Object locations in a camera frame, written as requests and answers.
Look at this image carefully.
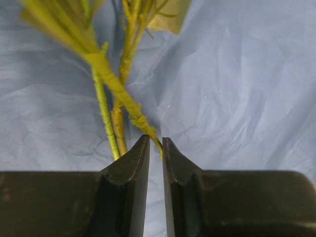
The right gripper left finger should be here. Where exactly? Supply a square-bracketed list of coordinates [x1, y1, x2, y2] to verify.
[0, 135, 150, 237]

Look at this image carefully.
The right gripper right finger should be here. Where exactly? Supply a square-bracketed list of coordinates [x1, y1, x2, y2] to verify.
[162, 138, 316, 237]

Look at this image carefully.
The blue wrapping paper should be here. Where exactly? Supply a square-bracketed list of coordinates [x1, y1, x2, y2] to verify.
[0, 0, 316, 237]

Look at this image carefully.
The flower bouquet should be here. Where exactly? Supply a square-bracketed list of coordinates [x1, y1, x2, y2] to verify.
[20, 0, 191, 159]

